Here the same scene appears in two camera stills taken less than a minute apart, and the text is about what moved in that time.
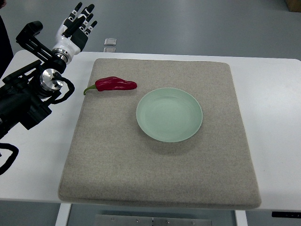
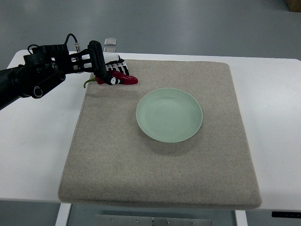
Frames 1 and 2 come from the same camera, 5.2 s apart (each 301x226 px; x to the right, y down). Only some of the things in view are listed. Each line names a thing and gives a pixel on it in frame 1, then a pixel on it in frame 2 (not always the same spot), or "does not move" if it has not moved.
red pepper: [112, 83] → [125, 79]
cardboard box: [294, 5] does not move
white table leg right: [241, 217] does not move
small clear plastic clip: [110, 42] does not move
